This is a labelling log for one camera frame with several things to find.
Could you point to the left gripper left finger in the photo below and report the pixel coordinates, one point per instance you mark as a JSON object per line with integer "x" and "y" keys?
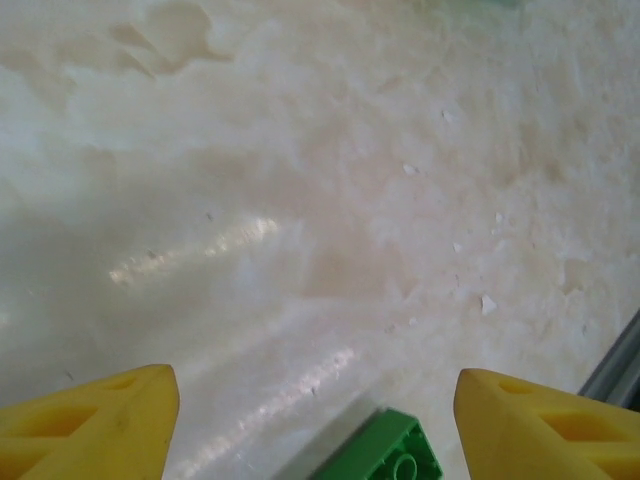
{"x": 90, "y": 435}

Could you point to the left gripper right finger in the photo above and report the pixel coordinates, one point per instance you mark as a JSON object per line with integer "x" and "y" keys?
{"x": 550, "y": 440}

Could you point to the long green lego brick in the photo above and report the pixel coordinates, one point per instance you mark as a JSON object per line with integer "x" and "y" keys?
{"x": 385, "y": 450}

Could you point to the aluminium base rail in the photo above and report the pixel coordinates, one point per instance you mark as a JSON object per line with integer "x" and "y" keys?
{"x": 620, "y": 370}

